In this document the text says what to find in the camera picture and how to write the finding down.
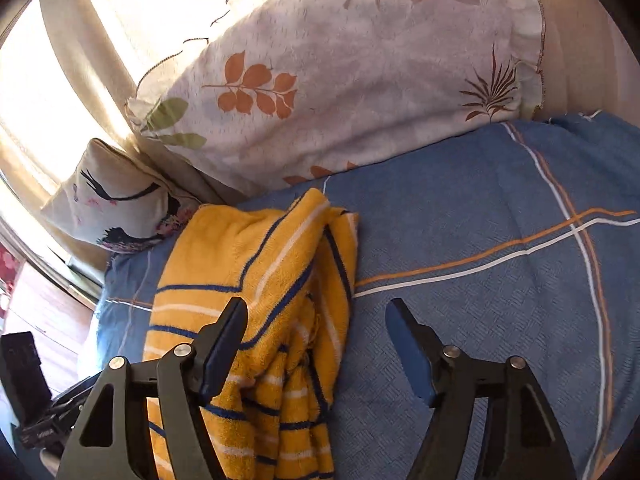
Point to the yellow striped towel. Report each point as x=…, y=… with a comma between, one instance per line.
x=225, y=250

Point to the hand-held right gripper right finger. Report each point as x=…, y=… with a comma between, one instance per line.
x=410, y=350

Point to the bird print cushion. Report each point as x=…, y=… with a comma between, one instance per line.
x=115, y=195

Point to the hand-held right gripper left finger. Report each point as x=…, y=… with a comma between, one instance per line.
x=225, y=350

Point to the leaf print pillow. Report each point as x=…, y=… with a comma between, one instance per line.
x=350, y=60

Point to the blue patterned bedsheet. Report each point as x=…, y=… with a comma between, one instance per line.
x=475, y=310

